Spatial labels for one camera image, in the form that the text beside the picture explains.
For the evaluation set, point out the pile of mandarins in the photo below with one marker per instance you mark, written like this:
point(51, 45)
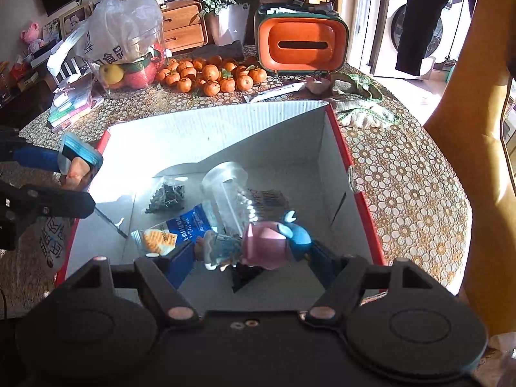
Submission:
point(209, 74)

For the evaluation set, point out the floral lace desktop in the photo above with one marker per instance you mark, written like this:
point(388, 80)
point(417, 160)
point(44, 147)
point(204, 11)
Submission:
point(403, 193)

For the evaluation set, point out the clear bag of black screws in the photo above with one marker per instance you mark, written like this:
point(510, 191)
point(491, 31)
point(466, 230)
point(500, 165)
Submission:
point(167, 195)

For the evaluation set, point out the pink plush bear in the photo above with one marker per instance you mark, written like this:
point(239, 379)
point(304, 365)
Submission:
point(32, 32)

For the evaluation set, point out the pink small dish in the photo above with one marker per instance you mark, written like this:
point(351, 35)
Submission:
point(318, 84)

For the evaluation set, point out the white plastic bag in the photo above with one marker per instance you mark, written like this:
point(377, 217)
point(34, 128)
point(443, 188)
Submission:
point(117, 20)

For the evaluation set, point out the orange green tissue box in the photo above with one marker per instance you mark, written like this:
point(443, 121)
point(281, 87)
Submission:
point(302, 42)

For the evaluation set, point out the white printed packet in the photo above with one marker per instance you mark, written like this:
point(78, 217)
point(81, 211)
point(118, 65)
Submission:
point(54, 242)

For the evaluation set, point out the black glossy packet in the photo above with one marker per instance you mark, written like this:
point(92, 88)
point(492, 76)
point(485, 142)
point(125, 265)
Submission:
point(246, 278)

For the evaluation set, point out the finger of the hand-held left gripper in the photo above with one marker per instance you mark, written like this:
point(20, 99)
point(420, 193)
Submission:
point(56, 204)
point(38, 159)

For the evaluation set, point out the yellow apple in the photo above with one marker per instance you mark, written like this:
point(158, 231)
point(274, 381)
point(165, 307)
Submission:
point(111, 73)

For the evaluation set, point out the small green houseplant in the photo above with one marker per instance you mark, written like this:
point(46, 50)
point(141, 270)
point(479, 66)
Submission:
point(217, 0)

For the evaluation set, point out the white washing machine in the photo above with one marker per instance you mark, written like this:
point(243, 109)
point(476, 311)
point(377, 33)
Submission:
point(387, 20)

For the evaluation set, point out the cream photo frame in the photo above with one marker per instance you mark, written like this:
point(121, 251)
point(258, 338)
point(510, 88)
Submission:
point(74, 18)

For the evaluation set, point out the clear cotton swab bag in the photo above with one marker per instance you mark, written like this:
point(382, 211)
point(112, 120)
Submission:
point(225, 193)

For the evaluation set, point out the yellow chair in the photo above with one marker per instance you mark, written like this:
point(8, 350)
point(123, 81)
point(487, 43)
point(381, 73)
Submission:
point(483, 169)

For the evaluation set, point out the white long packet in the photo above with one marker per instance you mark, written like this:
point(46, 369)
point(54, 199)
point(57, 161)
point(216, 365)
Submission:
point(274, 92)

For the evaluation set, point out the blue cracker packet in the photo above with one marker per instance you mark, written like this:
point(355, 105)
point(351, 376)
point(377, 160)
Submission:
point(157, 240)

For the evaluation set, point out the red cardboard box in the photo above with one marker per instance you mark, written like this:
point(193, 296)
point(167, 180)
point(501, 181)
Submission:
point(242, 137)

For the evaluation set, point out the fruit peel scraps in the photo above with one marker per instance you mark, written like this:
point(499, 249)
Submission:
point(363, 100)

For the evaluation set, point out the white flat box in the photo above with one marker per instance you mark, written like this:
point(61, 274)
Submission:
point(42, 56)

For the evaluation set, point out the red netted fruit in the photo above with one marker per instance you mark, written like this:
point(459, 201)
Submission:
point(139, 76)

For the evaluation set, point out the pink blue toy figure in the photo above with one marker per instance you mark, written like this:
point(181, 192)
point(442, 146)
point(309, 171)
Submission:
point(266, 246)

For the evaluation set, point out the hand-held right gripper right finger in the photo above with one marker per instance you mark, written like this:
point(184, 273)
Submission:
point(322, 268)

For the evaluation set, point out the wooden drawer cabinet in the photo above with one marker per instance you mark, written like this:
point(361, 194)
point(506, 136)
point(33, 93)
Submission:
point(183, 28)

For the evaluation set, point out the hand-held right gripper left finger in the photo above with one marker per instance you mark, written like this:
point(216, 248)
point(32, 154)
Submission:
point(181, 260)

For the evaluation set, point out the blue clear blister pack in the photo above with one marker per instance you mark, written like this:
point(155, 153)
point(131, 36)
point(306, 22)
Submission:
point(78, 159)

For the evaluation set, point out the stack of clear plastic cases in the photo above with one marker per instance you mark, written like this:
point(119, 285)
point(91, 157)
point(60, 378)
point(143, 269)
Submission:
point(72, 105)

